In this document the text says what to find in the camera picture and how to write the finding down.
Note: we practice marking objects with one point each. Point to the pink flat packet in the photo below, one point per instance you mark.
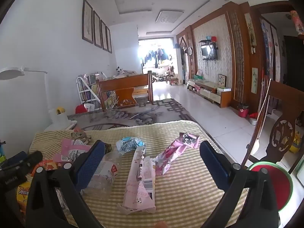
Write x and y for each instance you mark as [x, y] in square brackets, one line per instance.
[71, 150]

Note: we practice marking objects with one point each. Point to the carved dark wooden chair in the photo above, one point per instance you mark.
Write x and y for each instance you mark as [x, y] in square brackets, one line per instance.
[282, 128]

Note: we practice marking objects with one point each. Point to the wall television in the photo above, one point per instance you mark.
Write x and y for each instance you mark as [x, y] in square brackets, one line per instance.
[209, 52]

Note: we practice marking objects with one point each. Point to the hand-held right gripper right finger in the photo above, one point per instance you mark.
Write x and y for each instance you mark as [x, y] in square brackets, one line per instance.
[213, 165]

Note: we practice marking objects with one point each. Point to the dark framed wall picture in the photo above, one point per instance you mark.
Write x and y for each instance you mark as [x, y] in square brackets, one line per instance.
[97, 29]
[87, 21]
[104, 35]
[109, 40]

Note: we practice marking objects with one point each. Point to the colourful wall posters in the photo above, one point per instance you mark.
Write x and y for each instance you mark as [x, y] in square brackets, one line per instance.
[269, 49]

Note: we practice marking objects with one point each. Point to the low television cabinet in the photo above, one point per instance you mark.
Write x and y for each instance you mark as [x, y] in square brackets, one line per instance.
[213, 93]

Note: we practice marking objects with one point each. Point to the square ceiling lamp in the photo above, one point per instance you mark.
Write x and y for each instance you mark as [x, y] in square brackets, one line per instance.
[169, 16]

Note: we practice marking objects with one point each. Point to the white metal rack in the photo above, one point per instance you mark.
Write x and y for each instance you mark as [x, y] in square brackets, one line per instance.
[82, 90]

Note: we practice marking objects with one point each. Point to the orange snack bag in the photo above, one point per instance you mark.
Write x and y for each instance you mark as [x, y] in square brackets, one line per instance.
[51, 165]

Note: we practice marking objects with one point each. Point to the long pale pink wrapper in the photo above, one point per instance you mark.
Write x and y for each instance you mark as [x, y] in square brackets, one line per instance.
[140, 182]

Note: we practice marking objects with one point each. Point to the brown wooden dining chair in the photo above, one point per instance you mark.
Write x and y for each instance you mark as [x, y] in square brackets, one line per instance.
[123, 83]

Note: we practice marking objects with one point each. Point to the red bucket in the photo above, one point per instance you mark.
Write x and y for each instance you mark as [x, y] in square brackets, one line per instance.
[243, 112]

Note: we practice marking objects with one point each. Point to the round wall clock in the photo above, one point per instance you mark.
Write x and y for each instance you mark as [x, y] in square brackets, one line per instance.
[190, 50]

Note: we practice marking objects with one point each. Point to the yellow snack bag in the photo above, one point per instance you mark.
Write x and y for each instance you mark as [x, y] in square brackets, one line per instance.
[23, 194]

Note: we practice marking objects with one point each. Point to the small yellow toy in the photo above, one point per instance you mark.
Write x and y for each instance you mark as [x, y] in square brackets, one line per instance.
[60, 110]

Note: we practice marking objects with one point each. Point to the red basin with green rim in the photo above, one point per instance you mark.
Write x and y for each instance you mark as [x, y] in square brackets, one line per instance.
[275, 185]

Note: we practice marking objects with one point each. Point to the framed geometric picture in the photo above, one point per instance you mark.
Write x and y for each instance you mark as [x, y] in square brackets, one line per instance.
[222, 80]

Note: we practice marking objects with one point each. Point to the white desk lamp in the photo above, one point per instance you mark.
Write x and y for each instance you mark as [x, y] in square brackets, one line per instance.
[9, 73]

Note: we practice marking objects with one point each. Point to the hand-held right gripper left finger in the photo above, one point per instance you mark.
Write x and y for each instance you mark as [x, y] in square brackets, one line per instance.
[91, 165]

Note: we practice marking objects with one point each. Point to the blue white wrapper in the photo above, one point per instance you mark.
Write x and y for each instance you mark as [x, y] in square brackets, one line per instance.
[129, 144]

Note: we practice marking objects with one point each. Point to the yellow plastic toy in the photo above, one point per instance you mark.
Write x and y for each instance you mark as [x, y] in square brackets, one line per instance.
[295, 143]

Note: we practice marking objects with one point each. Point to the small green wall scroll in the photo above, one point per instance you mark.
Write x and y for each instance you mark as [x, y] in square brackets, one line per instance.
[254, 80]

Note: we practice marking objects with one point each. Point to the shiny pink wrapper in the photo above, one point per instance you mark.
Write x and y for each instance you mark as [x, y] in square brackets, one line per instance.
[171, 154]

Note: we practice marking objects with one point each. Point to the brown crumpled wrapper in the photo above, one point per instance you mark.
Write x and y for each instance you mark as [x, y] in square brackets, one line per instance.
[80, 135]

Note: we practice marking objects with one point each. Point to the long wall scroll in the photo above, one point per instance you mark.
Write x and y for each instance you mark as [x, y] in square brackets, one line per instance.
[250, 32]

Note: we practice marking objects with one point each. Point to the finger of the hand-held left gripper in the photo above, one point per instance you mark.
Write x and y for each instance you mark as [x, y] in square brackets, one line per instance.
[34, 158]
[15, 157]

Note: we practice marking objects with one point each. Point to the dark brown cigarette box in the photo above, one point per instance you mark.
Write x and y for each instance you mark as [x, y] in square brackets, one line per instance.
[108, 147]

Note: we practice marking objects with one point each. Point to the clear plastic bottle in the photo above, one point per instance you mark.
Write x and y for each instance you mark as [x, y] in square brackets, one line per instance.
[104, 173]

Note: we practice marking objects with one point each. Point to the hanging laundry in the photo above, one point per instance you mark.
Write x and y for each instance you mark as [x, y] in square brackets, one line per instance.
[156, 55]

